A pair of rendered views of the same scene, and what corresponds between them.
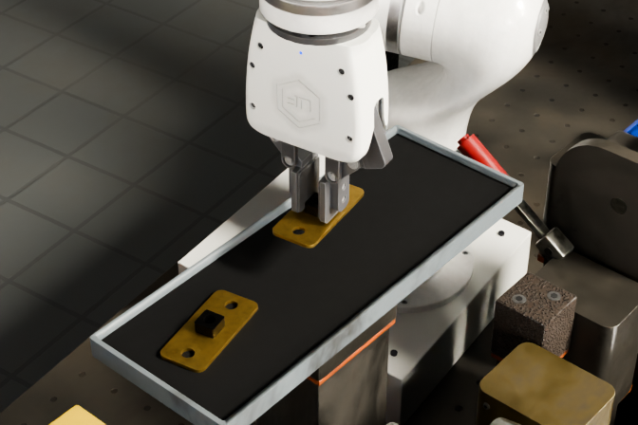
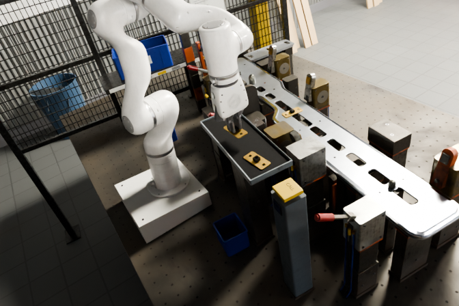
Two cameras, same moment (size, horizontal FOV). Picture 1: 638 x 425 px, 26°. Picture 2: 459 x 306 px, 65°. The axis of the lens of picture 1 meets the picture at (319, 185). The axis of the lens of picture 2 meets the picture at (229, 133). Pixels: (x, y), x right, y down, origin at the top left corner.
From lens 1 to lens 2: 0.90 m
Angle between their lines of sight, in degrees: 47
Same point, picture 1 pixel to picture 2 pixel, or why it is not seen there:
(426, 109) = (168, 134)
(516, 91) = (115, 153)
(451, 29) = (166, 109)
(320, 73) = (237, 89)
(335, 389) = not seen: hidden behind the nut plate
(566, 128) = (136, 148)
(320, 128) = (240, 103)
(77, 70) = not seen: outside the picture
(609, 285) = (253, 115)
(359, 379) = not seen: hidden behind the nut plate
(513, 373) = (272, 132)
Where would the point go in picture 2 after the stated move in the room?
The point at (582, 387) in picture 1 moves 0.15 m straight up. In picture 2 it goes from (281, 124) to (276, 89)
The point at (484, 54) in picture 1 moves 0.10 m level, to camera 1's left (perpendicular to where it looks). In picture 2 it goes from (174, 109) to (161, 124)
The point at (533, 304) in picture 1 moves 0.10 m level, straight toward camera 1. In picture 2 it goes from (257, 123) to (282, 129)
